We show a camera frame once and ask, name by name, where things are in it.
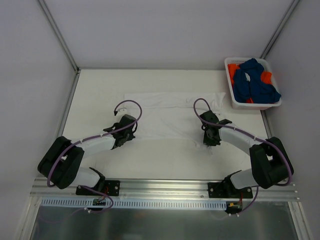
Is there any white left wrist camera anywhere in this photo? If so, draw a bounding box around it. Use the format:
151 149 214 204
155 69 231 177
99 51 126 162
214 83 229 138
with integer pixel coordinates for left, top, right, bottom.
117 107 127 114

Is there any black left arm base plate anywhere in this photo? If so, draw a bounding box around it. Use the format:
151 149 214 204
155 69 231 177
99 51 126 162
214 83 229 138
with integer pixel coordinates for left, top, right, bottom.
75 180 121 197

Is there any white plastic laundry basket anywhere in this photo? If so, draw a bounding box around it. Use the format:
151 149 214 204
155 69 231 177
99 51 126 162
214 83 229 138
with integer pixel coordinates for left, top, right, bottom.
224 57 282 111

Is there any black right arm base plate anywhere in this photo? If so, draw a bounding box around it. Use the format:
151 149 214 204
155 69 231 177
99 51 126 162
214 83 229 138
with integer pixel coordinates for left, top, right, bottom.
207 181 253 199

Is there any aluminium frame post right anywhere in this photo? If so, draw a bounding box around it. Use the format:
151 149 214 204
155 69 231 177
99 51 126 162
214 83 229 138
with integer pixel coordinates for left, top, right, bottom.
260 0 302 59

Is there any aluminium mounting rail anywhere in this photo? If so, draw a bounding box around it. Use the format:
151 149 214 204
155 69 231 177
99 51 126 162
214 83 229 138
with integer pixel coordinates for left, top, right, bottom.
30 176 300 202

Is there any white t shirt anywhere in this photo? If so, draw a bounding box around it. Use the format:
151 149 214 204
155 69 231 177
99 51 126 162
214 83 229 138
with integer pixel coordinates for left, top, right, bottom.
124 92 226 149

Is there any orange t shirt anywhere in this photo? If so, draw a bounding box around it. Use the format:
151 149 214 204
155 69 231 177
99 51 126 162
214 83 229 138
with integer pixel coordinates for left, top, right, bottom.
227 63 272 104

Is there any aluminium frame post left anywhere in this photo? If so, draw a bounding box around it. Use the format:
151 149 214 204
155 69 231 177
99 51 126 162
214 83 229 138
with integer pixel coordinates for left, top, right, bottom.
36 0 80 73

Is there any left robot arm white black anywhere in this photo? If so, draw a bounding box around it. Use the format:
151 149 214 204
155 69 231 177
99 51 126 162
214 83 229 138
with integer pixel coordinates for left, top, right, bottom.
37 114 137 195

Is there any blue t shirt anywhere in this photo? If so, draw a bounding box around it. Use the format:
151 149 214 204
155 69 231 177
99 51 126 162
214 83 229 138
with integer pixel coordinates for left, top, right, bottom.
233 58 281 104

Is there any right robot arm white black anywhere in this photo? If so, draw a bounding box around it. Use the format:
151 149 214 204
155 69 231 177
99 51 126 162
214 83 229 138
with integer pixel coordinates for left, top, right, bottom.
198 110 294 198

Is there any aluminium frame post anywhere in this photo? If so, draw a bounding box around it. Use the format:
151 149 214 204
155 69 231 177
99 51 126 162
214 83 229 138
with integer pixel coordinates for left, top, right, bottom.
36 0 80 73
260 0 302 59

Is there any white slotted cable duct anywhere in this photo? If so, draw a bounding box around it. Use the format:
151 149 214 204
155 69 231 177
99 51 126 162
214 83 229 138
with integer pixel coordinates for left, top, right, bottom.
41 197 227 211

